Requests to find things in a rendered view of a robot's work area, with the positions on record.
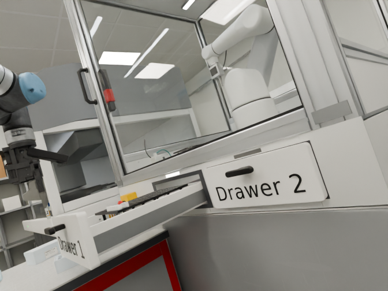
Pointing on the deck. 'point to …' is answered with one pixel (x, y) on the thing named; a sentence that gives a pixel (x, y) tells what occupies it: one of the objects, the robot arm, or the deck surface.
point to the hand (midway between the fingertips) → (47, 202)
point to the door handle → (84, 86)
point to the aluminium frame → (367, 88)
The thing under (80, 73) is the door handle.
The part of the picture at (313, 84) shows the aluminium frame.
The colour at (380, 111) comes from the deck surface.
